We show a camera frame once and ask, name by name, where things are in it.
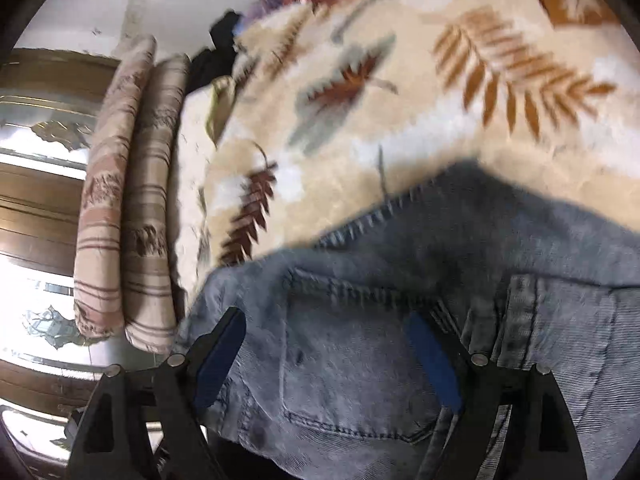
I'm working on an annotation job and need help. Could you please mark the blue denim pants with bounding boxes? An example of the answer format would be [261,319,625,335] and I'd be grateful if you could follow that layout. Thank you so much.
[172,157,640,480]

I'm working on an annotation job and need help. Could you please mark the colourful patterned cloth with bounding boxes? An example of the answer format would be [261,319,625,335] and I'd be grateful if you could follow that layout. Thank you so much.
[240,0,321,26]

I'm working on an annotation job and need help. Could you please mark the black cloth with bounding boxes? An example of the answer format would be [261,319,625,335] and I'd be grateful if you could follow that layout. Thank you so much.
[187,10,243,96]

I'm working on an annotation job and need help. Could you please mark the leaf print blanket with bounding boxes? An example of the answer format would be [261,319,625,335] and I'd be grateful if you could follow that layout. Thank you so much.
[177,0,640,286]

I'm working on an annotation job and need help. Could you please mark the wooden door with glass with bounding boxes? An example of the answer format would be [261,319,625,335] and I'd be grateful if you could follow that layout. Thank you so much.
[0,47,166,466]

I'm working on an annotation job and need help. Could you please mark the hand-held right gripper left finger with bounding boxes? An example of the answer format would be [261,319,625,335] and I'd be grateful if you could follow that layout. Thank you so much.
[67,306,247,480]

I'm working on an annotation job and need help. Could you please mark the cream floral bedsheet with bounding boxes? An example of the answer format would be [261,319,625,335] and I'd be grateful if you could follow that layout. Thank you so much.
[170,75,238,286]

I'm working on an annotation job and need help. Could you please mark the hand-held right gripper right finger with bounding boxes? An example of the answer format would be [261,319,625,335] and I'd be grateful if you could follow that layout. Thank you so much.
[405,311,588,480]

